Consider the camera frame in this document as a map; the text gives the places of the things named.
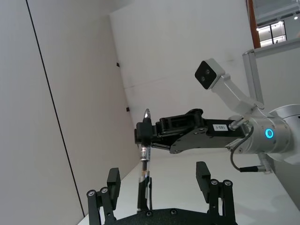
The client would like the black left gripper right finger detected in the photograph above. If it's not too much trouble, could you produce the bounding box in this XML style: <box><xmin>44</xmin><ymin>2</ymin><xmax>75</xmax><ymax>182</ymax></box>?
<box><xmin>195</xmin><ymin>161</ymin><xmax>237</xmax><ymax>225</ymax></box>

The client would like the brown wooden frame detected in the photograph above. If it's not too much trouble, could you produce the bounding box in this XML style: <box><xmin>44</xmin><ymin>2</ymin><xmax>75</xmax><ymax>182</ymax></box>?
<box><xmin>245</xmin><ymin>0</ymin><xmax>262</xmax><ymax>49</ymax></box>

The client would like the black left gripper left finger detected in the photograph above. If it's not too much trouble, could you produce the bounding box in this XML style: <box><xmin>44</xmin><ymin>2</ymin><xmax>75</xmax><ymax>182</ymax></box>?
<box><xmin>86</xmin><ymin>167</ymin><xmax>122</xmax><ymax>225</ymax></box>

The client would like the grey striped post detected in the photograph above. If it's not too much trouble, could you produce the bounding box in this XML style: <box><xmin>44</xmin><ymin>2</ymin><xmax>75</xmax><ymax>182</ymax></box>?
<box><xmin>242</xmin><ymin>48</ymin><xmax>265</xmax><ymax>105</ymax></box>

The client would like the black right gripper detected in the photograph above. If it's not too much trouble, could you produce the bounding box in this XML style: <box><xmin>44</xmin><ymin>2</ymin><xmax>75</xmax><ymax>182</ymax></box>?
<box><xmin>134</xmin><ymin>108</ymin><xmax>249</xmax><ymax>155</ymax></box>

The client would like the pale grey partition panel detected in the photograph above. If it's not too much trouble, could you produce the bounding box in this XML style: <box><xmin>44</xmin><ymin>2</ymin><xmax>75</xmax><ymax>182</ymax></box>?
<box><xmin>253</xmin><ymin>38</ymin><xmax>300</xmax><ymax>111</ymax></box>

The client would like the clear pen with silver clip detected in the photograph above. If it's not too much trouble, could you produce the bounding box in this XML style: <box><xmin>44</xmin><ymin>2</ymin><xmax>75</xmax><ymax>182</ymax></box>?
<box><xmin>136</xmin><ymin>108</ymin><xmax>153</xmax><ymax>211</ymax></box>

